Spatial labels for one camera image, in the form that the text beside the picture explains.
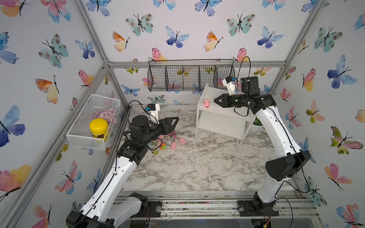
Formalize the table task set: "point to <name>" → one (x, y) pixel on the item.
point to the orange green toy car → (163, 146)
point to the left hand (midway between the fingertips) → (176, 118)
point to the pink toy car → (173, 137)
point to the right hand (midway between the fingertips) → (216, 98)
